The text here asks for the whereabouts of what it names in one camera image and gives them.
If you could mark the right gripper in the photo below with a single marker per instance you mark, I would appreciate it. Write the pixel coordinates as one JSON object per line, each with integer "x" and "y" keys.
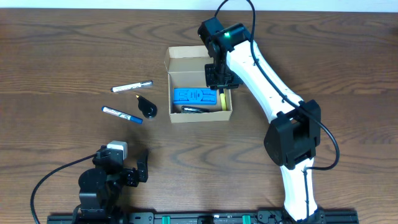
{"x": 214, "y": 84}

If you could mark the blue capped whiteboard marker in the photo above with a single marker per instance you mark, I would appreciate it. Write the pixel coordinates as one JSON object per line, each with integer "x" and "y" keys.
{"x": 121, "y": 114}

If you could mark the black aluminium mounting rail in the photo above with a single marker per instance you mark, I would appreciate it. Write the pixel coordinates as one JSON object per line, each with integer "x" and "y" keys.
{"x": 261, "y": 216}

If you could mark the black correction tape dispenser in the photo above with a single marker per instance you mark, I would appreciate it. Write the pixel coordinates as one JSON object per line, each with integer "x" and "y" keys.
{"x": 148, "y": 109}

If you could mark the yellow highlighter pen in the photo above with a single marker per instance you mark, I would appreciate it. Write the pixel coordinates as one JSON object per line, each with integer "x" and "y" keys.
{"x": 223, "y": 100}

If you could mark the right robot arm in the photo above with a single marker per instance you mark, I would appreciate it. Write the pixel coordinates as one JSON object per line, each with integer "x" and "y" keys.
{"x": 292, "y": 137}

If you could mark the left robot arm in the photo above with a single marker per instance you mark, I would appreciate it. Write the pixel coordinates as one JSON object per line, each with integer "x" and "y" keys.
{"x": 101, "y": 186}

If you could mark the black capped whiteboard marker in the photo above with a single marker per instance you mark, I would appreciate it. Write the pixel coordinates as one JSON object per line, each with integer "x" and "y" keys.
{"x": 131, "y": 86}

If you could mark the open cardboard box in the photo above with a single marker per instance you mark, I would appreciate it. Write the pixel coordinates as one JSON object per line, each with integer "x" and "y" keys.
{"x": 185, "y": 66}

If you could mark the blue plastic ribbed block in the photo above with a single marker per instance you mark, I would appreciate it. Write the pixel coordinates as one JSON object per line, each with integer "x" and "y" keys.
{"x": 195, "y": 96}

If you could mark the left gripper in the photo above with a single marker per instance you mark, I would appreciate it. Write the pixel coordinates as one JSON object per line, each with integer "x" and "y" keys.
{"x": 132, "y": 177}

